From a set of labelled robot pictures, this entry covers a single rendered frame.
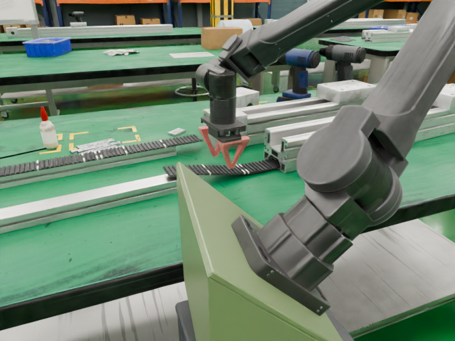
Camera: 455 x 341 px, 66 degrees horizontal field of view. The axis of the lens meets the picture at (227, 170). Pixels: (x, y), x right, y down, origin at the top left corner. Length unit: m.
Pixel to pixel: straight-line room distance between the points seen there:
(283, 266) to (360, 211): 0.09
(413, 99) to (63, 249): 0.56
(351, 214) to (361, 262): 1.16
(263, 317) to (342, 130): 0.20
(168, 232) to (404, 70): 0.45
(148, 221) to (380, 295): 0.96
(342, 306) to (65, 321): 0.92
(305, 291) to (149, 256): 0.31
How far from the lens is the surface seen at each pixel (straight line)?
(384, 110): 0.41
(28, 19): 3.60
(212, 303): 0.30
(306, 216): 0.37
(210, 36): 2.96
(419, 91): 0.43
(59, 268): 0.63
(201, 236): 0.31
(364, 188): 0.38
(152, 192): 0.76
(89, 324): 1.31
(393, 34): 3.80
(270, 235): 0.38
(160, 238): 0.64
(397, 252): 1.63
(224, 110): 0.74
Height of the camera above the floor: 1.17
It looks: 27 degrees down
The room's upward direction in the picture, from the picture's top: straight up
